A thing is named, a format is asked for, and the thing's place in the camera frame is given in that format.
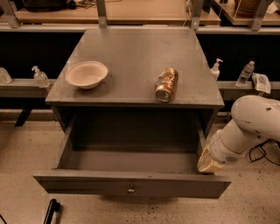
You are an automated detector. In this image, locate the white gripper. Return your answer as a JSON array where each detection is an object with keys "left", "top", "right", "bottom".
[{"left": 197, "top": 129, "right": 247, "bottom": 173}]

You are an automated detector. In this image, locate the grey top drawer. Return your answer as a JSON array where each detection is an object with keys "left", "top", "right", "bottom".
[{"left": 33, "top": 114, "right": 231, "bottom": 199}]

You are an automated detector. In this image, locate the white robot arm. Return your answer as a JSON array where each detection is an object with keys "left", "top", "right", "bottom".
[{"left": 197, "top": 95, "right": 280, "bottom": 173}]

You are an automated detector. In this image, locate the grey drawer cabinet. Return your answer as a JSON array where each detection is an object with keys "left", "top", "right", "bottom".
[{"left": 46, "top": 26, "right": 224, "bottom": 134}]

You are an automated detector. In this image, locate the crushed orange soda can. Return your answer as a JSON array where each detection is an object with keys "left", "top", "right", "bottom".
[{"left": 155, "top": 67, "right": 179, "bottom": 102}]

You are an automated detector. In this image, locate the right white sanitizer pump bottle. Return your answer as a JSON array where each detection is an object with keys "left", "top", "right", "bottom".
[{"left": 210, "top": 59, "right": 222, "bottom": 80}]

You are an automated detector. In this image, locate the crumpled white packet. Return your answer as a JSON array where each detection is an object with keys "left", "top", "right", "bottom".
[{"left": 252, "top": 73, "right": 271, "bottom": 94}]

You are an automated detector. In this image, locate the clear plastic water bottle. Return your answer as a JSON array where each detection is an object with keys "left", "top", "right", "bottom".
[{"left": 235, "top": 60, "right": 255, "bottom": 87}]

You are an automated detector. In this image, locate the white paper bowl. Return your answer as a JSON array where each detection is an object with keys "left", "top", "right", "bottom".
[{"left": 66, "top": 61, "right": 109, "bottom": 89}]

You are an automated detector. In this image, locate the wooden back workbench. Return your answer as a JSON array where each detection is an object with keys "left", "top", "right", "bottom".
[{"left": 0, "top": 0, "right": 280, "bottom": 32}]

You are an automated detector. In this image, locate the brown round pot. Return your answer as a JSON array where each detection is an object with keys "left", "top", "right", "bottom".
[{"left": 234, "top": 0, "right": 273, "bottom": 18}]

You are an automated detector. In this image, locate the left clear sanitizer pump bottle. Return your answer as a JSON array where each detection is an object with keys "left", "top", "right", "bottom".
[{"left": 31, "top": 66, "right": 50, "bottom": 88}]

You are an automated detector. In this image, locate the clear bottle far left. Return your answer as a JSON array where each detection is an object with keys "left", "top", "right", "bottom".
[{"left": 0, "top": 67, "right": 12, "bottom": 83}]

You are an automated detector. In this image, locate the black bag on workbench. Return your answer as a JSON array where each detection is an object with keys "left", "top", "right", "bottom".
[{"left": 11, "top": 0, "right": 76, "bottom": 12}]

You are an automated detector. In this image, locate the black floor cable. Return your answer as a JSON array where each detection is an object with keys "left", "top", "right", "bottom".
[{"left": 248, "top": 139, "right": 280, "bottom": 166}]

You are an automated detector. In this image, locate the black handle bottom left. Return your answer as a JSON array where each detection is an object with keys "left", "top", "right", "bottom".
[{"left": 43, "top": 199, "right": 60, "bottom": 224}]

